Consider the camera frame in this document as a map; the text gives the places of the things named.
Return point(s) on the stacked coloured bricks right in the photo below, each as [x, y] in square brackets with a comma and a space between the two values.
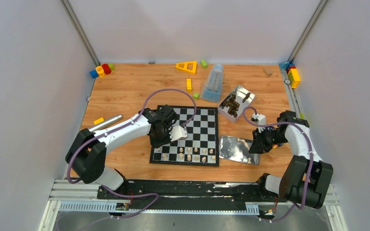
[292, 73]

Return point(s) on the brown wooden block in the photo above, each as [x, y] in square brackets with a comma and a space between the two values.
[268, 72]

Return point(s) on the small yellow block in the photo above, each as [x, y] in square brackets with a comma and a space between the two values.
[98, 121]

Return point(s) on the coloured blocks left corner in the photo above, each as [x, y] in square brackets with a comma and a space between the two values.
[102, 70]

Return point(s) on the tin box with dark pieces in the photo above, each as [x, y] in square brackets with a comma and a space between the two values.
[232, 106]

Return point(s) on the silver metal cylinder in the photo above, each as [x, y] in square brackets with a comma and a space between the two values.
[106, 123]

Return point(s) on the tin lid with light pieces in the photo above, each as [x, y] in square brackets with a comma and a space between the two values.
[237, 149]

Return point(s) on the yellow triangle block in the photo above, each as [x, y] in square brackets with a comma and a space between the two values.
[189, 66]

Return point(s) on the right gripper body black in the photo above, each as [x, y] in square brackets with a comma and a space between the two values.
[277, 137]

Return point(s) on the yellow curved block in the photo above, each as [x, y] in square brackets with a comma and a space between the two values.
[189, 85]

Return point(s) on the bubble-wrapped blue metronome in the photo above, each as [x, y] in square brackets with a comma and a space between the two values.
[212, 89]

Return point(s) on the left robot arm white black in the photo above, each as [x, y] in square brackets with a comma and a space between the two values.
[88, 152]

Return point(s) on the folding chess board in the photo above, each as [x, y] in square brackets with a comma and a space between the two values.
[203, 133]

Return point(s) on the aluminium frame rail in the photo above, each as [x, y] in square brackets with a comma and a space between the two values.
[94, 198]

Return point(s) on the green cube back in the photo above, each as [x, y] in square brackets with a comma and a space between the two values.
[203, 64]

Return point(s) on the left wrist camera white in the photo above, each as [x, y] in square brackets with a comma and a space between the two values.
[177, 133]

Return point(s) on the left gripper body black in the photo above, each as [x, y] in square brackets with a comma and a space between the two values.
[159, 138]

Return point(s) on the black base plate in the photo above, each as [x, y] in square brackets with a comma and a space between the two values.
[195, 195]

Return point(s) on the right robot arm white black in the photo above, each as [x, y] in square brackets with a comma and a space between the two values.
[306, 180]

